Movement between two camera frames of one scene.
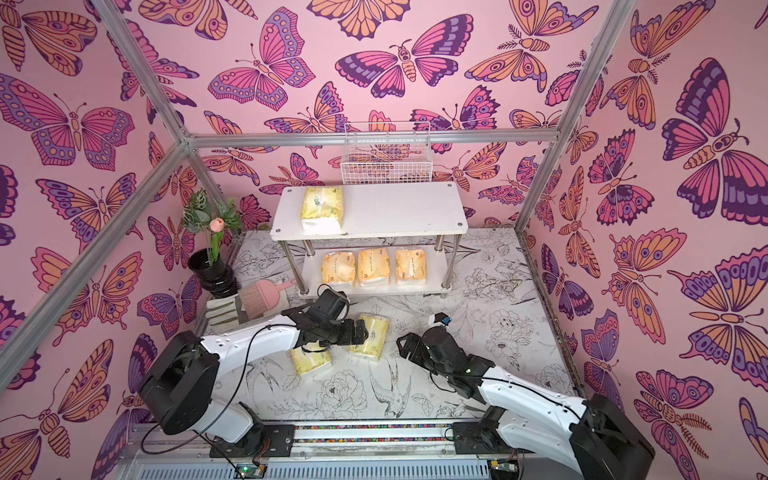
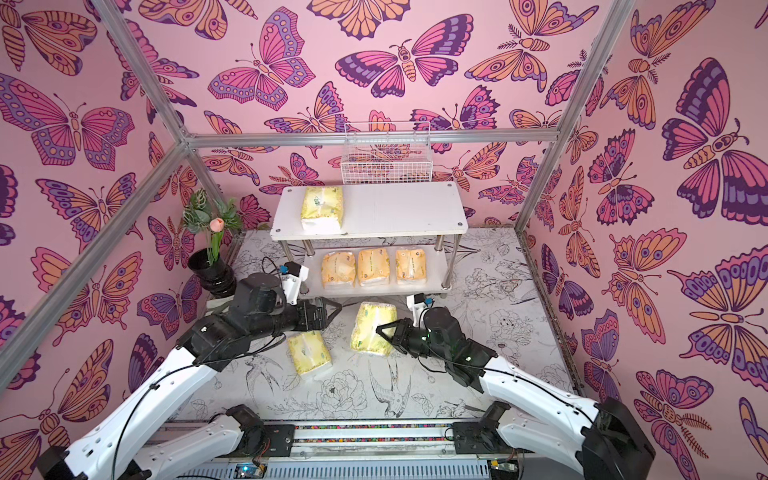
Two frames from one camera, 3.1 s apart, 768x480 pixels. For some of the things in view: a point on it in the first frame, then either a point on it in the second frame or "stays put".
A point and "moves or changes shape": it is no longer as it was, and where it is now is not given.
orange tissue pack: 338,267 stays put
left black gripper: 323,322 -> 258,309
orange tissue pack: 410,265 stays put
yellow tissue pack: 304,361 stays put
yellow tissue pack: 322,209 stays put
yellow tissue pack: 376,326 moves or changes shape
